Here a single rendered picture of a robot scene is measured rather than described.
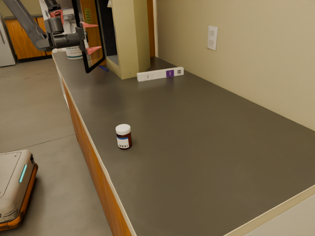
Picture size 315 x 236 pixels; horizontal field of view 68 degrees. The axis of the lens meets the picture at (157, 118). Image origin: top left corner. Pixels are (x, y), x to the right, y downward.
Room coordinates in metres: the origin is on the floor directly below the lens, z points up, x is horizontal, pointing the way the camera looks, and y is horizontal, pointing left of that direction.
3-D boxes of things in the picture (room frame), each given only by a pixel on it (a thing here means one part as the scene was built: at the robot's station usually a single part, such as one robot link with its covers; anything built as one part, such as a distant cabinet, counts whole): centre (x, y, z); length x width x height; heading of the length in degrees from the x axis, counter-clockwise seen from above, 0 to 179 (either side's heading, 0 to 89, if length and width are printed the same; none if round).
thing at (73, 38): (1.12, 0.36, 1.20); 0.07 x 0.07 x 0.10; 26
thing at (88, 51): (1.15, 0.30, 1.17); 0.09 x 0.07 x 0.07; 116
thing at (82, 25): (1.15, 0.30, 1.24); 0.09 x 0.07 x 0.07; 116
